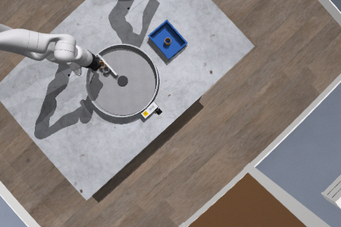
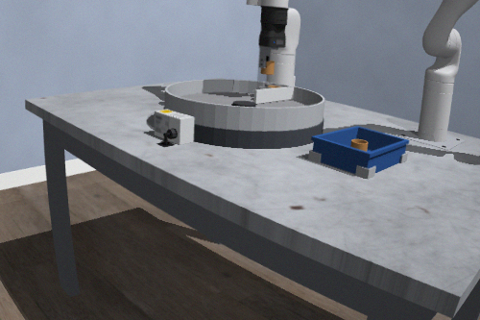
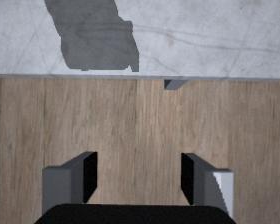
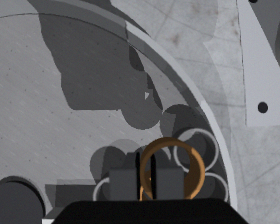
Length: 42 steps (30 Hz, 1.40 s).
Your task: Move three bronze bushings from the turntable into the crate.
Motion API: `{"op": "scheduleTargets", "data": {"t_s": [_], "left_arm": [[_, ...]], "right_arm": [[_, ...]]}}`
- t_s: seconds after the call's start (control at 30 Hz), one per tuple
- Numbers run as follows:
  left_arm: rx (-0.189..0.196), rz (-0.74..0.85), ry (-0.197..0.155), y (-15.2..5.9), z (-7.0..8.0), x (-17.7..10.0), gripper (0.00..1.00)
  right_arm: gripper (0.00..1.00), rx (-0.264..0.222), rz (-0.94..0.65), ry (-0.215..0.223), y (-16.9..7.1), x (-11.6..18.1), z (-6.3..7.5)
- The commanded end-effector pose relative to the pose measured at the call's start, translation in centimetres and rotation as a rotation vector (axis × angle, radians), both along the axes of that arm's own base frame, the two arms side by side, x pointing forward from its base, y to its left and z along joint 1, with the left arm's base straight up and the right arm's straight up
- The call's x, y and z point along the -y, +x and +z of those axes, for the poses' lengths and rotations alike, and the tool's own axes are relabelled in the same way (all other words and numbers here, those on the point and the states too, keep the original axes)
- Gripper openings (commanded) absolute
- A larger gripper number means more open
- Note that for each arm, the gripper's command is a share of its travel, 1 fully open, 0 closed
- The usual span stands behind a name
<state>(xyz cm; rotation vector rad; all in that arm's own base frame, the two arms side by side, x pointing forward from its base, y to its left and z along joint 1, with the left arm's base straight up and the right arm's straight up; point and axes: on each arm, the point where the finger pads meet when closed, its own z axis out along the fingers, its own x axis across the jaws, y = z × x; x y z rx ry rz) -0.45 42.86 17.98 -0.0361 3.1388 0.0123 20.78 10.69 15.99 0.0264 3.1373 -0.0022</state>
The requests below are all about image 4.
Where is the bronze bushing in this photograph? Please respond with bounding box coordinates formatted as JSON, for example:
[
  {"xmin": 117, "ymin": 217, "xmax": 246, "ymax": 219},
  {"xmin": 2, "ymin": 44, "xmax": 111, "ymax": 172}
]
[
  {"xmin": 140, "ymin": 137, "xmax": 205, "ymax": 199},
  {"xmin": 140, "ymin": 169, "xmax": 151, "ymax": 200}
]

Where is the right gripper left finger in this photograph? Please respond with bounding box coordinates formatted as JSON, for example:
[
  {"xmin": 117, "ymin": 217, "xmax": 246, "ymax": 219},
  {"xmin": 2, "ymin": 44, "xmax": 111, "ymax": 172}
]
[{"xmin": 109, "ymin": 152, "xmax": 140, "ymax": 201}]

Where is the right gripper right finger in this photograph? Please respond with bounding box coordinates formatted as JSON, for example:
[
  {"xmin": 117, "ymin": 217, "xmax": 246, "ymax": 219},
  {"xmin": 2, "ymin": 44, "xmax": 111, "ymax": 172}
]
[{"xmin": 151, "ymin": 152, "xmax": 184, "ymax": 200}]

